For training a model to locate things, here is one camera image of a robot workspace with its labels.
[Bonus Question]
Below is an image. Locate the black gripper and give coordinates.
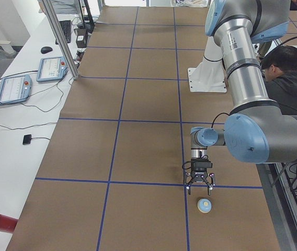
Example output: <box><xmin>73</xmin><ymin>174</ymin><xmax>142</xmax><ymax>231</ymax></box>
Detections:
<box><xmin>185</xmin><ymin>158</ymin><xmax>215</xmax><ymax>196</ymax></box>

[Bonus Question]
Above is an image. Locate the blue bell with yellow button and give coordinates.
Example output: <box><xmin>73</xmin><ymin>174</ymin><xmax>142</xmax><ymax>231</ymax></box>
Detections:
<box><xmin>197</xmin><ymin>198</ymin><xmax>212</xmax><ymax>213</ymax></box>

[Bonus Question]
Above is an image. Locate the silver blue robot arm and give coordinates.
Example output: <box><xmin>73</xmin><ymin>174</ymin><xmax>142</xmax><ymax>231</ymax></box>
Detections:
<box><xmin>184</xmin><ymin>1</ymin><xmax>297</xmax><ymax>190</ymax></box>

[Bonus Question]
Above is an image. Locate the person in black hoodie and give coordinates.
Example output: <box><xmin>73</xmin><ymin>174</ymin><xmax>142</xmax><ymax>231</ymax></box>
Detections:
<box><xmin>261</xmin><ymin>46</ymin><xmax>297</xmax><ymax>115</ymax></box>

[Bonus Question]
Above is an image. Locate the small black square device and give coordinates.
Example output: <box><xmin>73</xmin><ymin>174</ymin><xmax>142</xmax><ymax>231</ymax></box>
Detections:
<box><xmin>22</xmin><ymin>134</ymin><xmax>32</xmax><ymax>145</ymax></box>

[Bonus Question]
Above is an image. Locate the far blue teach pendant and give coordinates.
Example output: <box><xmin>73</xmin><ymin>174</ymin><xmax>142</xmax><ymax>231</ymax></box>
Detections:
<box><xmin>36</xmin><ymin>56</ymin><xmax>68</xmax><ymax>83</ymax></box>

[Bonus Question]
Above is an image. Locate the blue teach pendant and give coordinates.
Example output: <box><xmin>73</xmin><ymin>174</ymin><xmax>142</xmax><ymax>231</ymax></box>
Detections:
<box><xmin>0</xmin><ymin>75</ymin><xmax>32</xmax><ymax>105</ymax></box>
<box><xmin>36</xmin><ymin>56</ymin><xmax>68</xmax><ymax>83</ymax></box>

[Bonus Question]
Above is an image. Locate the small black box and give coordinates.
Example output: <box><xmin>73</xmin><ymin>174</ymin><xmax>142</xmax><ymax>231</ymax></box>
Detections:
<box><xmin>76</xmin><ymin>29</ymin><xmax>88</xmax><ymax>48</ymax></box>

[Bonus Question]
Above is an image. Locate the near blue teach pendant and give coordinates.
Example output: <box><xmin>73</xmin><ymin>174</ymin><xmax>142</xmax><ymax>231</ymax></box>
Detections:
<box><xmin>0</xmin><ymin>75</ymin><xmax>32</xmax><ymax>105</ymax></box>

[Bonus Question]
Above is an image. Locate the black computer mouse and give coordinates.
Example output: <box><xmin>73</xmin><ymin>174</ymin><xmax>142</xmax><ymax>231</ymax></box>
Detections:
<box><xmin>40</xmin><ymin>46</ymin><xmax>53</xmax><ymax>54</ymax></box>

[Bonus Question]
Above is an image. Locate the black keyboard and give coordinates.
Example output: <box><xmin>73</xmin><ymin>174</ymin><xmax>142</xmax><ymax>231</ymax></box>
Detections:
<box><xmin>59</xmin><ymin>20</ymin><xmax>72</xmax><ymax>43</ymax></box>

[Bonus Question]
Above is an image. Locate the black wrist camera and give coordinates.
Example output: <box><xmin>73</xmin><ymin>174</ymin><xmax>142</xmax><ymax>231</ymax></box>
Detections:
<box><xmin>182</xmin><ymin>161</ymin><xmax>213</xmax><ymax>172</ymax></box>

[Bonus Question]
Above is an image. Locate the aluminium frame post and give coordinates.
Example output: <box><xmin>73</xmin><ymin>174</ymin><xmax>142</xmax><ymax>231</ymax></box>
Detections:
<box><xmin>42</xmin><ymin>0</ymin><xmax>79</xmax><ymax>80</ymax></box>

